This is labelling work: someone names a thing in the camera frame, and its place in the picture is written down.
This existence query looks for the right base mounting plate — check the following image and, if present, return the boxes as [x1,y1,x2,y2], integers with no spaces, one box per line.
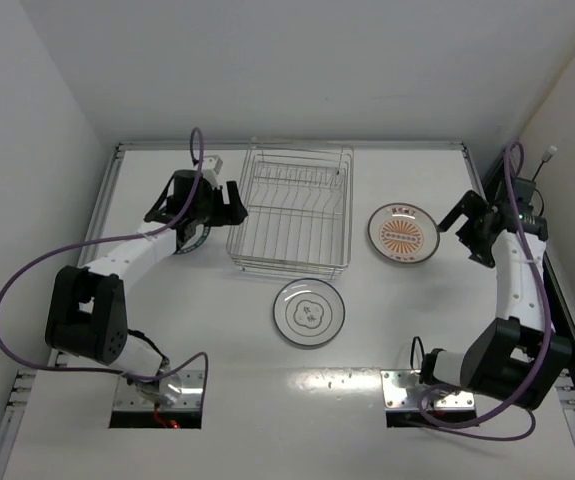
[380,369,476,413]

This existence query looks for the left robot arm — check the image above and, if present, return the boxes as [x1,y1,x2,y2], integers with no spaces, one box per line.
[45,169,248,403]

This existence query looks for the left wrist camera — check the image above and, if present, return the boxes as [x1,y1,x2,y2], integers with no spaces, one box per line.
[202,155,223,189]

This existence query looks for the black wall cable white plug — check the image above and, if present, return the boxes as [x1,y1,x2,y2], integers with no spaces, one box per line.
[531,145,557,182]

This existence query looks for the wire dish rack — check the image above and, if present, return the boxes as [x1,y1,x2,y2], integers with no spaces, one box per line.
[226,138,354,280]

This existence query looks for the teal rimmed plate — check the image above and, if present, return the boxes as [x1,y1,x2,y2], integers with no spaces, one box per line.
[174,221,211,255]

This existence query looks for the black rimmed white plate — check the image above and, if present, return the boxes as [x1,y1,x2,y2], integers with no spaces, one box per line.
[272,278,346,348]

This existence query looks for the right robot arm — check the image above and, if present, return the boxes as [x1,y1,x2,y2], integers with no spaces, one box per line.
[419,179,572,410]

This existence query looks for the orange sunburst plate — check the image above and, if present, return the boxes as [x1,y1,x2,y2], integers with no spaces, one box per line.
[367,202,440,265]

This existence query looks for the base mounting plate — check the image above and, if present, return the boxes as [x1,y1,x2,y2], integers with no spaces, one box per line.
[380,369,476,413]
[113,370,205,412]

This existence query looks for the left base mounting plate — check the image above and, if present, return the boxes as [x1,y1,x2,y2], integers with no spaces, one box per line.
[113,370,205,412]

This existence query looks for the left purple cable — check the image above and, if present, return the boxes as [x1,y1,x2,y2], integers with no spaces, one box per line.
[0,126,210,386]

